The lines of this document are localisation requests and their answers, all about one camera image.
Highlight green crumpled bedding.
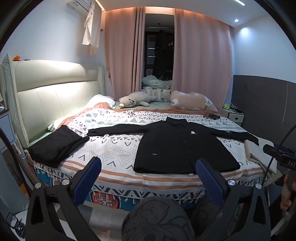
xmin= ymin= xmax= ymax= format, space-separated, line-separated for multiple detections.
xmin=142 ymin=75 xmax=172 ymax=89

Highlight white bedside cabinet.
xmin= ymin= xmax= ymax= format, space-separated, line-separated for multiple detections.
xmin=221 ymin=103 xmax=244 ymax=126

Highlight grey nightstand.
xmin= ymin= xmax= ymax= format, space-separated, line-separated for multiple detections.
xmin=0 ymin=110 xmax=16 ymax=145

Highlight pink curtain left panel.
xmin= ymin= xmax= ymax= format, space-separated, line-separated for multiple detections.
xmin=105 ymin=7 xmax=145 ymax=100

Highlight pink curtain right panel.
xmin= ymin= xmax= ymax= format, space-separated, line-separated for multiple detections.
xmin=171 ymin=9 xmax=232 ymax=110

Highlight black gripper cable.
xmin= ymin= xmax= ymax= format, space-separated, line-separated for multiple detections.
xmin=261 ymin=124 xmax=296 ymax=186

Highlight cream padded headboard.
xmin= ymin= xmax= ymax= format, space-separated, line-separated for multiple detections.
xmin=1 ymin=55 xmax=105 ymax=149

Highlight person's right hand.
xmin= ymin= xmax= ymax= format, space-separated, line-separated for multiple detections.
xmin=280 ymin=174 xmax=292 ymax=211

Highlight folded black garment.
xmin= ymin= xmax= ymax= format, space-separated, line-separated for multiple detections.
xmin=28 ymin=125 xmax=89 ymax=168

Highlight white pillow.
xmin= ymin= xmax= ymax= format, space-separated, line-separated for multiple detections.
xmin=86 ymin=94 xmax=116 ymax=108

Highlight grey patterned knee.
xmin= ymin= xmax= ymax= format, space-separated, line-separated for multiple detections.
xmin=121 ymin=197 xmax=195 ymax=240

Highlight white hanging shirt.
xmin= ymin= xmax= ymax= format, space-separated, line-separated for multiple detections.
xmin=82 ymin=1 xmax=102 ymax=55

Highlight white air conditioner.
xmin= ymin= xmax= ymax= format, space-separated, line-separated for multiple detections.
xmin=67 ymin=0 xmax=91 ymax=14

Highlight patterned white bedspread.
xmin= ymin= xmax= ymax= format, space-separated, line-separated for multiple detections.
xmin=27 ymin=104 xmax=277 ymax=211

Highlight black long-sleeve shirt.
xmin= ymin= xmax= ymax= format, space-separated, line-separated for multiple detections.
xmin=87 ymin=118 xmax=259 ymax=174

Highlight orange small toy on headboard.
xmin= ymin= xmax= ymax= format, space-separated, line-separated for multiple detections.
xmin=13 ymin=55 xmax=21 ymax=61

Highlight black glasses on floor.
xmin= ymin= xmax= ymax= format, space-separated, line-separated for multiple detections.
xmin=6 ymin=212 xmax=26 ymax=239

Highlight peach plush pillow toy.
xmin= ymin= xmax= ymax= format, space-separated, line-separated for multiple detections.
xmin=170 ymin=90 xmax=218 ymax=113

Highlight pink curtain panel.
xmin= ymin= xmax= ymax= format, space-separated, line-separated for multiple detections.
xmin=171 ymin=9 xmax=232 ymax=110
xmin=105 ymin=7 xmax=145 ymax=100

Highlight beige plush animal toy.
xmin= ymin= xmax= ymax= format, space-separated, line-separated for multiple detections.
xmin=119 ymin=91 xmax=157 ymax=108

